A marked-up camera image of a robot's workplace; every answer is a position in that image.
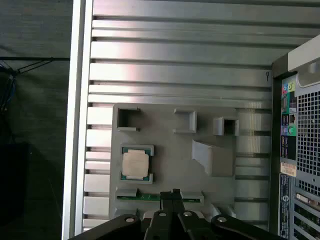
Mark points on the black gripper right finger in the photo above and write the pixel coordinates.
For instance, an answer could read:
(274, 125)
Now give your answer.
(190, 225)

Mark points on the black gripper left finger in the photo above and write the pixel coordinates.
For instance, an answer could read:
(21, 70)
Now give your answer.
(152, 227)

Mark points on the silver square CPU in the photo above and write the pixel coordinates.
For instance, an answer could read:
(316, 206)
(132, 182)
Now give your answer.
(135, 165)

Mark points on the green RAM stick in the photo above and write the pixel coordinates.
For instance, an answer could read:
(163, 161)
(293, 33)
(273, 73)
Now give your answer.
(147, 197)

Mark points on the grey plastic parts rack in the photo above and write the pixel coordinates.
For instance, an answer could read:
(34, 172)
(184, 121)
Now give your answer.
(175, 160)

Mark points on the black open PC case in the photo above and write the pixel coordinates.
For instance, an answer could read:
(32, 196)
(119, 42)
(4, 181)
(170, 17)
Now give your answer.
(307, 140)

